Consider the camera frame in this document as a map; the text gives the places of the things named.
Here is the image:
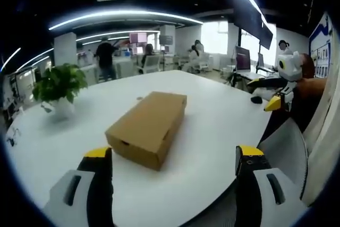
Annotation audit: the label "potted green plant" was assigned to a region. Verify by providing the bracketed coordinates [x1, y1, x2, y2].
[31, 63, 89, 122]

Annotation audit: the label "person's right hand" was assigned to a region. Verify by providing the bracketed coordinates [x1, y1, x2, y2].
[300, 53, 317, 79]

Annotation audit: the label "open laptop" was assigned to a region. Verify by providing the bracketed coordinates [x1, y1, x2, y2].
[256, 52, 275, 74]

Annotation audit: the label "computer monitor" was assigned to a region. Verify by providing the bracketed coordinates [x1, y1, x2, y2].
[234, 46, 252, 72]

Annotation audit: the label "grey mesh office chair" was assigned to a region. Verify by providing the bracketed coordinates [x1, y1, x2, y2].
[257, 117, 309, 208]

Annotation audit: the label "long ceiling light strip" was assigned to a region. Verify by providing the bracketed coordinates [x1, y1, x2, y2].
[48, 10, 205, 31]

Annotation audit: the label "person's light clothing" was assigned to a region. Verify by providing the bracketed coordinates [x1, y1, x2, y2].
[301, 59, 340, 207]

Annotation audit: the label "white office chair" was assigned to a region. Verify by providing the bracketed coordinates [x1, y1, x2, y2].
[137, 55, 162, 75]

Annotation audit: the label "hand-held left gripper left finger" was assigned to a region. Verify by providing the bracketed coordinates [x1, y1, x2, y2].
[44, 146, 114, 227]

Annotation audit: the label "black hanging screen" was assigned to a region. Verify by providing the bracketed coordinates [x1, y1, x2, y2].
[233, 5, 274, 50]

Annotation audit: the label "blue wall poster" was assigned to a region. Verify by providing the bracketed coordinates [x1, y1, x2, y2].
[309, 11, 333, 79]

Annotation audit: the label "brown cardboard shoe box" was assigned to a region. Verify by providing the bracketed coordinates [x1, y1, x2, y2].
[105, 91, 188, 172]

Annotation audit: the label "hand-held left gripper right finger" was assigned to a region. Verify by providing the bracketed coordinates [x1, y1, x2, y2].
[234, 145, 309, 227]

